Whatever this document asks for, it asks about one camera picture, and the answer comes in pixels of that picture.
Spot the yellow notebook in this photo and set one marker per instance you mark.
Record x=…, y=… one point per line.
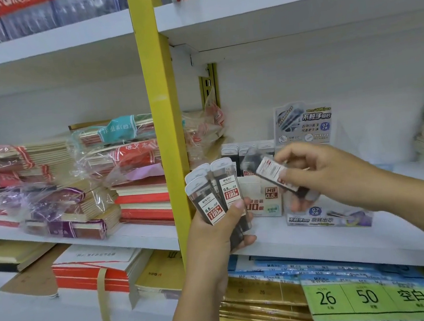
x=161, y=274

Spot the red-spine notebook stack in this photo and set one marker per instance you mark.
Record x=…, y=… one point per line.
x=143, y=198

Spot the red white receipt book bundle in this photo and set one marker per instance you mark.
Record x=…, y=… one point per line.
x=83, y=276

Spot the tan notebooks with black spine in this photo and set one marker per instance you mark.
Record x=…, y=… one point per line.
x=10, y=253

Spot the yellow shelf post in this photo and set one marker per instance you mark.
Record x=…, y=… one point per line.
x=156, y=95

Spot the brown kraft folder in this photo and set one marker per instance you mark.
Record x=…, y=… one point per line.
x=33, y=279

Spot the wrapped red-band notebook pack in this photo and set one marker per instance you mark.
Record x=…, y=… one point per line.
x=133, y=153

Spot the wrapped red-band notebook stack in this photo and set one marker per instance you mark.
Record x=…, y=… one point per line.
x=52, y=160

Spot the stack of gold paper packs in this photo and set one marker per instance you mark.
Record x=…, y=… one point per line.
x=252, y=289

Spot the stack of blue paper packs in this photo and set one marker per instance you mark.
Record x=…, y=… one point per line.
x=288, y=269

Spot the clear pen packs red label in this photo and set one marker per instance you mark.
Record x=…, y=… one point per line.
x=41, y=17

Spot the pink paper sheet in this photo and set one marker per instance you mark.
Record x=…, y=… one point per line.
x=147, y=172

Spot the yellow slotted bracket rail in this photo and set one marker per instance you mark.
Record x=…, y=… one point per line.
x=208, y=85

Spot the wrapped purple-band notebook stack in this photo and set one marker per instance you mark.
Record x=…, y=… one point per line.
x=88, y=229

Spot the person's left hand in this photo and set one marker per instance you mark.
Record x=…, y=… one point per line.
x=208, y=252

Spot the clear display of green purple tubes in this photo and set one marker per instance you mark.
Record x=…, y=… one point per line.
x=340, y=219

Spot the white lead display box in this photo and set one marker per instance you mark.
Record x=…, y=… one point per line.
x=268, y=205

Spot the wrapped teal-band notebook pack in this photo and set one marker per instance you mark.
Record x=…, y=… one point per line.
x=118, y=130

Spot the person's right hand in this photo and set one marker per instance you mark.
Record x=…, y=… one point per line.
x=335, y=177

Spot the crumpled plastic-wrapped notebook pack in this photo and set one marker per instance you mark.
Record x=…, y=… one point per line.
x=200, y=129

